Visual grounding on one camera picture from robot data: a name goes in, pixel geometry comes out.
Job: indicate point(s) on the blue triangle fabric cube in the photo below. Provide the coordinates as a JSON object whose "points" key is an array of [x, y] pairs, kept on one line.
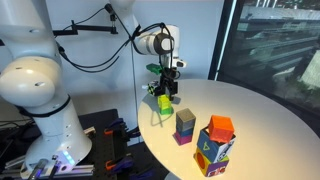
{"points": [[213, 150]]}

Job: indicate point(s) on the yellow block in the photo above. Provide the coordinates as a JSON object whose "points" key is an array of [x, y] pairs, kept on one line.
{"points": [[164, 102]]}

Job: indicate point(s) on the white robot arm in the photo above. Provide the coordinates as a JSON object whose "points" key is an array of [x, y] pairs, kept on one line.
{"points": [[32, 81]]}

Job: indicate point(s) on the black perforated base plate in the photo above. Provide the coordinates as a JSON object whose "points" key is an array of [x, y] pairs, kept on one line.
{"points": [[109, 159]]}

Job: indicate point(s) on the grey block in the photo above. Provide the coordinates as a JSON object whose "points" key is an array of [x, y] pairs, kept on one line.
{"points": [[185, 119]]}

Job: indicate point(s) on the orange block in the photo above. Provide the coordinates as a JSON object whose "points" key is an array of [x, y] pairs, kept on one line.
{"points": [[221, 128]]}

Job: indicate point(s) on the green block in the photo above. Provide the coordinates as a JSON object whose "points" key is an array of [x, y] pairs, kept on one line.
{"points": [[166, 110]]}

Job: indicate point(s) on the magenta block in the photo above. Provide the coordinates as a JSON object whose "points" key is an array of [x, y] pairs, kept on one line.
{"points": [[181, 140]]}

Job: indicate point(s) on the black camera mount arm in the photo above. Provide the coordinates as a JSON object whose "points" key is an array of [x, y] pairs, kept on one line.
{"points": [[73, 29]]}

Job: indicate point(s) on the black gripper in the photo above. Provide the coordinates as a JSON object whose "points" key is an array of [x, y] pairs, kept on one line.
{"points": [[167, 83]]}

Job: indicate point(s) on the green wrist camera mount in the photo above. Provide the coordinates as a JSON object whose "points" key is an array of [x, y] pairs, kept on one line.
{"points": [[154, 68]]}

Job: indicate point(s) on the yellow purple fabric cube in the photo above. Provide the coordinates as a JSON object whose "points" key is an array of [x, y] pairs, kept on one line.
{"points": [[209, 168]]}

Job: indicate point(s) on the orange handled clamp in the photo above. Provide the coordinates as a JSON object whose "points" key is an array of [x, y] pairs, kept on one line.
{"points": [[117, 125]]}

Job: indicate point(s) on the teal blue block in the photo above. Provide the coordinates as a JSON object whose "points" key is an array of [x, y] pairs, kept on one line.
{"points": [[183, 133]]}

